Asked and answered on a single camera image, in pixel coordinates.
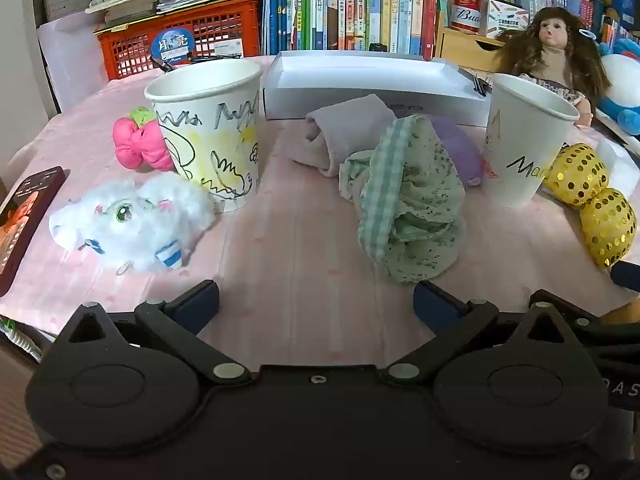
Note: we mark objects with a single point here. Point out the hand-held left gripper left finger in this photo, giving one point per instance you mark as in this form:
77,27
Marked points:
197,305

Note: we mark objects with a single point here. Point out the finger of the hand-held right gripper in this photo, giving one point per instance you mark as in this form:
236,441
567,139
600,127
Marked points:
612,342
627,275

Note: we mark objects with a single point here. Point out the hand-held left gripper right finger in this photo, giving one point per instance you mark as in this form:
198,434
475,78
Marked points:
435,307

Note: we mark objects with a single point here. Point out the gold sequin bow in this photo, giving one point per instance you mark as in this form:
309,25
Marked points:
595,195

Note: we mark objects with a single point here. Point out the green checked floral cloth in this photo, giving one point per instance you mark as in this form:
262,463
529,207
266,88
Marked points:
415,200

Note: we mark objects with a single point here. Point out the white fluffy plush toy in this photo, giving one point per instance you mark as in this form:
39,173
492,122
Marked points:
130,215

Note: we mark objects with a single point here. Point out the purple soft pouch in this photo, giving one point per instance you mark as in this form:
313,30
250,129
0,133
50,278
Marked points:
462,152

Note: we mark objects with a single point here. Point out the pink plush strawberry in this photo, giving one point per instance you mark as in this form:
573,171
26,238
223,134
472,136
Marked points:
137,145

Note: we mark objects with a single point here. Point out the pale towel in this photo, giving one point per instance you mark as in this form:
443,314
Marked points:
345,130

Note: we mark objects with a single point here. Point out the white cardboard box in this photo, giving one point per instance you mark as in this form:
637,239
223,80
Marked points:
360,80

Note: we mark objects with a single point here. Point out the pink striped tablecloth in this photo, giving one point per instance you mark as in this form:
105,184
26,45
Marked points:
300,240

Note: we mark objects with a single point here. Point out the paper cup with handwritten name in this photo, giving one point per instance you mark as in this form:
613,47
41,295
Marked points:
525,135

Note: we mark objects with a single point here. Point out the paper cup with yellow doodles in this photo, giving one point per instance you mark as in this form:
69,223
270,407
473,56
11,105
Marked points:
205,125

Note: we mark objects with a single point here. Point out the blue and white plush toy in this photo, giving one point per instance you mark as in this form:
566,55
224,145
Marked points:
625,80

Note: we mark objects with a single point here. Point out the black binder clip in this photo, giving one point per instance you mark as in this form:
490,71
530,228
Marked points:
479,82

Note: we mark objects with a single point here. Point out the brown haired doll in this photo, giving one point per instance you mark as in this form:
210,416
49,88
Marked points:
555,45

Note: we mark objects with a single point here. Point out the small wooden drawer box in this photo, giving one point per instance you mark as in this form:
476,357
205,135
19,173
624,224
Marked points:
465,50

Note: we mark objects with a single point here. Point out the round blue sticker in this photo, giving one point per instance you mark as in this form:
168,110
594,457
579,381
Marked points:
171,45

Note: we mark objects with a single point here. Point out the red plastic crate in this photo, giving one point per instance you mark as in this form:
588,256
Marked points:
220,25

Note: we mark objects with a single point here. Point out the red beer can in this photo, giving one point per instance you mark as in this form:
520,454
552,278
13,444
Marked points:
467,7

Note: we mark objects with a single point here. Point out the row of colourful picture books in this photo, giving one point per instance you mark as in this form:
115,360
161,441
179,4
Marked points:
350,5

